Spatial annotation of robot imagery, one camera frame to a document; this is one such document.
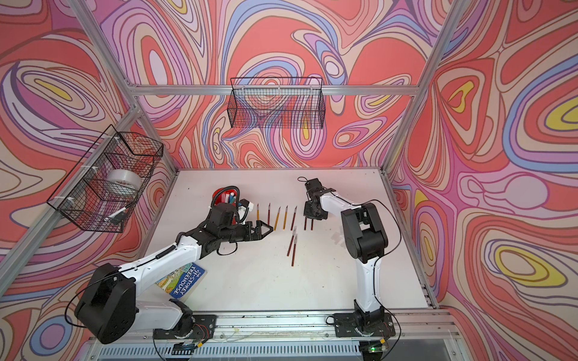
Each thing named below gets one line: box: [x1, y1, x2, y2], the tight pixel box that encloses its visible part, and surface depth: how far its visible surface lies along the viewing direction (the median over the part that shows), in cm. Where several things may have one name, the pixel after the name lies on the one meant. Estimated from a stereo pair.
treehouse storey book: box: [155, 262, 208, 301], surface depth 82 cm
